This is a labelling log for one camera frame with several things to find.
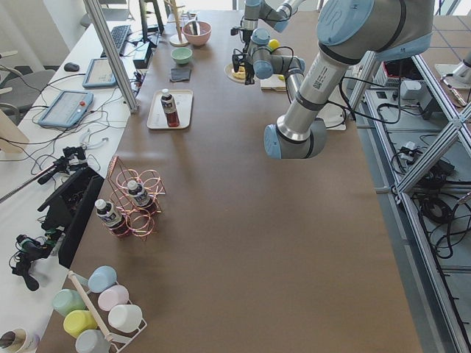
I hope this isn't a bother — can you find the aluminium frame post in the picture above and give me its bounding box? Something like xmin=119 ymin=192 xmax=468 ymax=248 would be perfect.
xmin=83 ymin=0 xmax=138 ymax=113

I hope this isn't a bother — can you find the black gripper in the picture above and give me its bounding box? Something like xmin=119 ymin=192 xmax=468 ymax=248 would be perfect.
xmin=230 ymin=26 xmax=254 ymax=44
xmin=232 ymin=51 xmax=255 ymax=85

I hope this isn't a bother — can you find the cream rabbit tray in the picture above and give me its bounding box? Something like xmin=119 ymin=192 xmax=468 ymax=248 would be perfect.
xmin=146 ymin=89 xmax=193 ymax=129

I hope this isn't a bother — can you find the blue teach pendant far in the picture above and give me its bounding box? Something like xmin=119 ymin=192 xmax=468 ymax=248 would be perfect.
xmin=82 ymin=58 xmax=117 ymax=89

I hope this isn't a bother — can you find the mint green bowl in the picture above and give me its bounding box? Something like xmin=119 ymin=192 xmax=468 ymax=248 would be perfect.
xmin=171 ymin=47 xmax=193 ymax=65

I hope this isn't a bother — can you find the wooden mug tree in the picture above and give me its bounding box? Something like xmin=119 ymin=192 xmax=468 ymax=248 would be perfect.
xmin=164 ymin=0 xmax=188 ymax=47

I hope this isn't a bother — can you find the glazed ring donut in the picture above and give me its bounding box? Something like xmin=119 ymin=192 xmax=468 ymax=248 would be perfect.
xmin=231 ymin=66 xmax=246 ymax=80

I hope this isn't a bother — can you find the white cup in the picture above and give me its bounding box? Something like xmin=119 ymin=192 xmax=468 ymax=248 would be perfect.
xmin=108 ymin=304 xmax=143 ymax=333

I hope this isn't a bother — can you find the light blue cup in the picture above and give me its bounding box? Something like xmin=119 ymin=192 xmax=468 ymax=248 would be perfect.
xmin=88 ymin=265 xmax=117 ymax=293

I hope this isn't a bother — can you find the yellow cup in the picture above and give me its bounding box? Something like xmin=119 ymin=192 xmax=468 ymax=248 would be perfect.
xmin=63 ymin=310 xmax=98 ymax=338

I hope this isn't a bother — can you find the bamboo cutting board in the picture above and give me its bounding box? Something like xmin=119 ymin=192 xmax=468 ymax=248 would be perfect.
xmin=260 ymin=74 xmax=286 ymax=91

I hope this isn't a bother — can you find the yellow lemon upper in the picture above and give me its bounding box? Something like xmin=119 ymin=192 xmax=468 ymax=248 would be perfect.
xmin=268 ymin=38 xmax=280 ymax=51

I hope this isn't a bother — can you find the blue teach pendant near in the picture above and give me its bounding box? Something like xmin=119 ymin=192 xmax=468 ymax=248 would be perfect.
xmin=38 ymin=90 xmax=94 ymax=129

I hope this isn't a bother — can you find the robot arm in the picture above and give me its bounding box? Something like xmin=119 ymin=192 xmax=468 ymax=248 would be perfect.
xmin=231 ymin=1 xmax=434 ymax=159
xmin=230 ymin=0 xmax=303 ymax=44

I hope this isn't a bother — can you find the grey folded cloth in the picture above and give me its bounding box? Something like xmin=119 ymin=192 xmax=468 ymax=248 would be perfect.
xmin=170 ymin=67 xmax=191 ymax=82

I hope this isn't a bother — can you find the pink ice bowl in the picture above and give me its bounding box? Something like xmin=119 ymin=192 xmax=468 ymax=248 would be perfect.
xmin=182 ymin=21 xmax=212 ymax=46

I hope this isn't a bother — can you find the computer mouse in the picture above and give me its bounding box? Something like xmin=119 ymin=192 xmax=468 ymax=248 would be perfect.
xmin=63 ymin=62 xmax=80 ymax=72

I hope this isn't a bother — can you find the grey cup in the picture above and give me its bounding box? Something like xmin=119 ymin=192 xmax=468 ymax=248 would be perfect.
xmin=75 ymin=329 xmax=110 ymax=353

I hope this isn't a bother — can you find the dark drink bottle on tray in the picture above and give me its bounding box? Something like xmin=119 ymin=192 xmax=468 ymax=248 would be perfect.
xmin=160 ymin=88 xmax=180 ymax=127

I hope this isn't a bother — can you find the blue teach pendant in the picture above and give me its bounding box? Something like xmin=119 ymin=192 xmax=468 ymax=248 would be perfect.
xmin=38 ymin=90 xmax=94 ymax=129
xmin=82 ymin=58 xmax=117 ymax=89

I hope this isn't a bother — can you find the black keyboard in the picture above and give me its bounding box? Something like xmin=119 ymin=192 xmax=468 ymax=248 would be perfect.
xmin=110 ymin=25 xmax=131 ymax=57

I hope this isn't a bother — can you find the white mug rack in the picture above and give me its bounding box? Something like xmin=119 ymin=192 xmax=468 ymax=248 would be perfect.
xmin=67 ymin=265 xmax=148 ymax=352

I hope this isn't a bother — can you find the copper wire bottle rack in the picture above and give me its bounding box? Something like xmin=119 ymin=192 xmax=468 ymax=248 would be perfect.
xmin=107 ymin=155 xmax=166 ymax=241

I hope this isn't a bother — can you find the dark drink bottle in rack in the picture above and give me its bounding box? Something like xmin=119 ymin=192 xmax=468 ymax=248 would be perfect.
xmin=127 ymin=179 xmax=157 ymax=214

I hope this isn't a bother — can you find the mint green cup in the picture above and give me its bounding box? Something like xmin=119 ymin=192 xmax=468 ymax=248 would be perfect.
xmin=52 ymin=289 xmax=86 ymax=317

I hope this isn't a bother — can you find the white round plate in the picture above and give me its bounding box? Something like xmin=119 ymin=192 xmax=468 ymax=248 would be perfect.
xmin=224 ymin=63 xmax=246 ymax=84

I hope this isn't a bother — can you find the pink cup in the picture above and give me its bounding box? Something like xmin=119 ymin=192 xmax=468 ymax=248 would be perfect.
xmin=98 ymin=285 xmax=129 ymax=312

